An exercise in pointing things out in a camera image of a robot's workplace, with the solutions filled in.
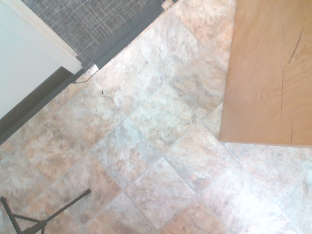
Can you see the light brown wooden door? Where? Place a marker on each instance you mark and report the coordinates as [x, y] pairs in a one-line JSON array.
[[268, 73]]

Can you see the grey woven floor mat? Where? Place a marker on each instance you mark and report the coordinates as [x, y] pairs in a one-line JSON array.
[[97, 26]]

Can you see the white appliance cabinet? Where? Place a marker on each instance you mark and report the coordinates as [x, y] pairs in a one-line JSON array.
[[26, 48]]

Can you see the black tripod stand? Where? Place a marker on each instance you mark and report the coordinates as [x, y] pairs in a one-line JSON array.
[[26, 219]]

